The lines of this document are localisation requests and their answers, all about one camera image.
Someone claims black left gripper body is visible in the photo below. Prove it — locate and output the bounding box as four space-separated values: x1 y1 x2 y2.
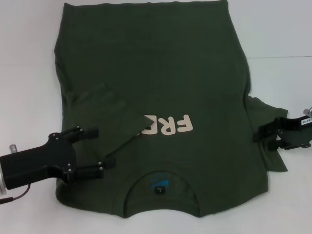
0 132 77 191

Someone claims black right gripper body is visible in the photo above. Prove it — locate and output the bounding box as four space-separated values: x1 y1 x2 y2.
274 116 312 150

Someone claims dark green FREE t-shirt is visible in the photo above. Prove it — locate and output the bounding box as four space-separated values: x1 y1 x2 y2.
54 0 289 219

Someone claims dark red cable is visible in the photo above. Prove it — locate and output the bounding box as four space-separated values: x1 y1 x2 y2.
0 183 32 203

